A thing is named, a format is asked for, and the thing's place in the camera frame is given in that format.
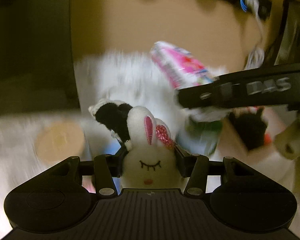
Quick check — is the white bunny plush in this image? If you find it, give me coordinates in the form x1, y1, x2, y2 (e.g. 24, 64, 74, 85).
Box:
121, 106, 186, 190

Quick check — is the black dark plush toy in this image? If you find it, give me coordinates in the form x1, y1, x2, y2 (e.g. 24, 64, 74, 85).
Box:
88, 99, 133, 151

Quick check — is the pink tissue pack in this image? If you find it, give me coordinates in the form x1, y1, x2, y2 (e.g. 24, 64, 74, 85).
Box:
150, 41, 214, 89

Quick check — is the black computer case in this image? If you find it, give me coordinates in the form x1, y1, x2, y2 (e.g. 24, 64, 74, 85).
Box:
275, 0, 300, 65

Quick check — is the pink cardboard box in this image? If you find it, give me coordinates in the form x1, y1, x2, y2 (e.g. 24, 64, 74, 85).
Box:
211, 118, 295, 191

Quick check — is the white fringed blanket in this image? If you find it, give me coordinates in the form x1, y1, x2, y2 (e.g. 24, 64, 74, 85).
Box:
0, 51, 231, 160

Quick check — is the white power cable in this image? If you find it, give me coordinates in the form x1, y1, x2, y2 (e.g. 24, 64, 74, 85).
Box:
243, 0, 266, 69

